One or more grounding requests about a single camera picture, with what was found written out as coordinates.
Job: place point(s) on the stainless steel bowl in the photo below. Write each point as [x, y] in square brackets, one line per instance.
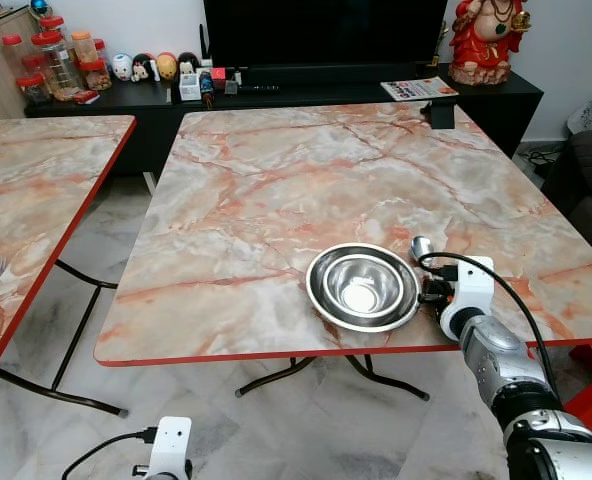
[363, 288]

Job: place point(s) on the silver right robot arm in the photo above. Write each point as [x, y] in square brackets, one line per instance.
[546, 430]

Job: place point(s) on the small shiny steel cup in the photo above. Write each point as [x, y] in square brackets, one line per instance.
[422, 248]

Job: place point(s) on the marble top folding table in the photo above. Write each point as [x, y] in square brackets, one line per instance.
[326, 190]
[36, 190]

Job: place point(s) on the small black box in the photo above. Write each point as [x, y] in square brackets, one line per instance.
[442, 115]

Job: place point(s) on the dark grey sofa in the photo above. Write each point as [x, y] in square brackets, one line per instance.
[591, 190]

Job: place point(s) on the printed paper leaflet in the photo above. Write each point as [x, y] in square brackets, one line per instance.
[418, 89]

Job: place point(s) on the red and gold statue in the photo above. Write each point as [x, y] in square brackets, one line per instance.
[486, 40]

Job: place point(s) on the black flat television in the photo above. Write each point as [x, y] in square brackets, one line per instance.
[326, 30]

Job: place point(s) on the black round plush toy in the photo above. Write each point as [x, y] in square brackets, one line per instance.
[188, 62]

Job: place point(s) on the yellow round plush toy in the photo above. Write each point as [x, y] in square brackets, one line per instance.
[166, 66]

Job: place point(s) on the black and white plush toy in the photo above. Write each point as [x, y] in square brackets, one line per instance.
[143, 67]

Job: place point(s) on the white round plush toy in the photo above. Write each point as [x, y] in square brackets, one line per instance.
[122, 67]

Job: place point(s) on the small red-lidded jar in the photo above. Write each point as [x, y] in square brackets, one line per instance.
[33, 89]
[96, 74]

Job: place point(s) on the orange-lidded clear jar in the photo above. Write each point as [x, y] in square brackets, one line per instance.
[83, 46]

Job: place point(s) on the large clear red-lidded jar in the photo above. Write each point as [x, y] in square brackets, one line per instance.
[56, 66]

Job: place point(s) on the tall red-lidded jar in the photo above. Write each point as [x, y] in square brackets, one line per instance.
[13, 55]

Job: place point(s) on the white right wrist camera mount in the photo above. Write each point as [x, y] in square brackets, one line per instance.
[471, 290]

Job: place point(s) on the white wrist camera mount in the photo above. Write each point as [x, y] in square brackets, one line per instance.
[471, 290]
[171, 445]

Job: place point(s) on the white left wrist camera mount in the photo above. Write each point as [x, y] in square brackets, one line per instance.
[171, 445]

